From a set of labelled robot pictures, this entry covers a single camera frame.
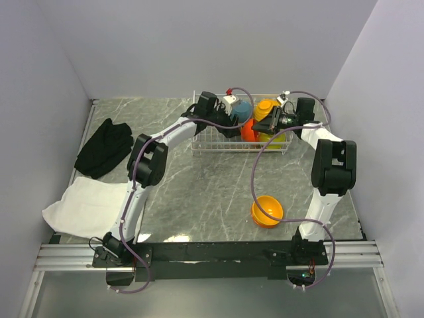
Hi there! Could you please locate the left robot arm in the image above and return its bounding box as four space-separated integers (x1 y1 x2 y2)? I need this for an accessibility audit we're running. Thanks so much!
102 88 240 266

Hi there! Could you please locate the black base frame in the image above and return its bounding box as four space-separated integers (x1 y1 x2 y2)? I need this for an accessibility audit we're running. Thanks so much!
92 240 329 285

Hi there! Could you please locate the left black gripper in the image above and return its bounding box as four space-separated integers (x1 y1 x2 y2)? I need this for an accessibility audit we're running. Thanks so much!
207 102 242 138

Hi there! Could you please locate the white wire dish rack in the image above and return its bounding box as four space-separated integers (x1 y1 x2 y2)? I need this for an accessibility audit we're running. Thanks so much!
191 89 295 156

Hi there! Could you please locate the large orange bowl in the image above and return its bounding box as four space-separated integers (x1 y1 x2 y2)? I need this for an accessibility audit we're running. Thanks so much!
253 99 280 122

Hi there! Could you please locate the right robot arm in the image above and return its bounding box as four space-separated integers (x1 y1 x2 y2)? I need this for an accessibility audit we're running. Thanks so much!
253 92 357 264

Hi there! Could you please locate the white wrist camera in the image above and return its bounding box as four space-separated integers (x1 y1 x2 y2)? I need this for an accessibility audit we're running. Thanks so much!
222 88 240 115
276 91 294 113

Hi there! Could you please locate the aluminium rail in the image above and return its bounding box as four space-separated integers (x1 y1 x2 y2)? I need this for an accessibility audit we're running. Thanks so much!
33 241 384 272

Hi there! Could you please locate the lime green bowl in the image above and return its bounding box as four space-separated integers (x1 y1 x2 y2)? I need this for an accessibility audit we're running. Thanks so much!
258 132 286 150

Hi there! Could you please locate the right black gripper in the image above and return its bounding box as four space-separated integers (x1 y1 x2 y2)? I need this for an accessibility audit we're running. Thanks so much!
251 106 299 136

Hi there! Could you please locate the red orange bowl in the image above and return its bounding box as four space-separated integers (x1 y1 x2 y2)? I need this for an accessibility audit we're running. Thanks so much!
240 118 258 142

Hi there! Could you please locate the right orange bowl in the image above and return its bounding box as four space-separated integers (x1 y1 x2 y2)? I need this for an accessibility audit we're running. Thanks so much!
250 195 284 229

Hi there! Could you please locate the black cloth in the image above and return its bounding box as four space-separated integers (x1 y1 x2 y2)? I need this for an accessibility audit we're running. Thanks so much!
74 118 134 180

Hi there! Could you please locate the dark blue bowl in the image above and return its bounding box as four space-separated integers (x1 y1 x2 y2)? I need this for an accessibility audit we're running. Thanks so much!
230 100 253 124

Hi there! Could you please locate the white paper towel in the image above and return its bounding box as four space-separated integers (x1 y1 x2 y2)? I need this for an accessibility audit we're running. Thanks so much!
41 176 146 240

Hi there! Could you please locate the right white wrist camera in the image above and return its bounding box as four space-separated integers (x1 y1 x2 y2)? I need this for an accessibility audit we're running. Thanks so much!
276 91 294 113

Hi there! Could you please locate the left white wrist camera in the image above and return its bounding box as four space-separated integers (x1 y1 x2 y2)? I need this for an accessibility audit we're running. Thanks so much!
222 88 240 115

